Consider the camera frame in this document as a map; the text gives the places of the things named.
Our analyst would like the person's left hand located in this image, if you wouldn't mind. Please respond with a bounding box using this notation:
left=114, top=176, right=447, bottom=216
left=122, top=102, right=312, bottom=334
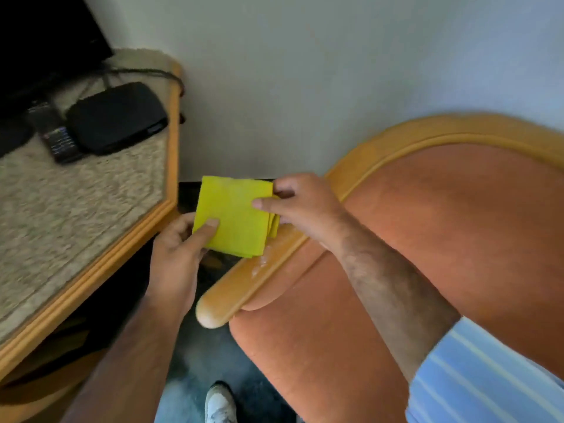
left=146, top=212, right=220, bottom=319

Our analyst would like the person's right hand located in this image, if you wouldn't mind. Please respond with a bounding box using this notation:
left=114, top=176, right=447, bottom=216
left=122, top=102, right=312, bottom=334
left=251, top=173, right=353, bottom=252

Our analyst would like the yellow cleaning cloth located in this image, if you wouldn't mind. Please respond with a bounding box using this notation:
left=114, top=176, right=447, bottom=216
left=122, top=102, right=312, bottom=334
left=192, top=175, right=281, bottom=259

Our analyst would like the person's left forearm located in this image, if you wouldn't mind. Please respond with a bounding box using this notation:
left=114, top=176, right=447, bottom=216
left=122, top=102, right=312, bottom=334
left=61, top=293, right=186, bottom=423

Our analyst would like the person's right forearm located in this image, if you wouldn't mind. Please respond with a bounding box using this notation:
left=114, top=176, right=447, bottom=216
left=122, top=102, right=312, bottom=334
left=321, top=216, right=463, bottom=385

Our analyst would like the wooden stone-top TV table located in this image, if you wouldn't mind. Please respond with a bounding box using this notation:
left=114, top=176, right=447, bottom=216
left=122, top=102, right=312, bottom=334
left=0, top=48, right=185, bottom=423

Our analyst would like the orange upholstered wooden armchair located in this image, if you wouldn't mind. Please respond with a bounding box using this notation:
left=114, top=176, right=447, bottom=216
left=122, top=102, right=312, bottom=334
left=196, top=113, right=564, bottom=423

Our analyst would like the black set-top box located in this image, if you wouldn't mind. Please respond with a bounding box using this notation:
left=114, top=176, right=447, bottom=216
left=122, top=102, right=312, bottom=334
left=65, top=82, right=169, bottom=156

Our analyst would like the white sneaker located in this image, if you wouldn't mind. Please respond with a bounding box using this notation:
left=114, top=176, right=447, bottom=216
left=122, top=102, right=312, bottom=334
left=204, top=382, right=239, bottom=423

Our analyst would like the black remote control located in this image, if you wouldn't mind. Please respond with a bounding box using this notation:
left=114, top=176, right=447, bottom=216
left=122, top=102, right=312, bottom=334
left=26, top=101, right=84, bottom=165

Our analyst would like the black television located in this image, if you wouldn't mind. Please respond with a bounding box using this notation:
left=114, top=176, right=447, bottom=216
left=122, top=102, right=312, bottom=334
left=0, top=0, right=115, bottom=121

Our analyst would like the light blue striped shirt sleeve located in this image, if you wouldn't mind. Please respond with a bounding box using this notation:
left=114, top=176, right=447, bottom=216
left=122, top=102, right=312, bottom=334
left=404, top=316, right=564, bottom=423

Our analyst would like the black cable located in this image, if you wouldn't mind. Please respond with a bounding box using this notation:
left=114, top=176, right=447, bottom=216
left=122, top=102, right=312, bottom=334
left=79, top=67, right=186, bottom=99

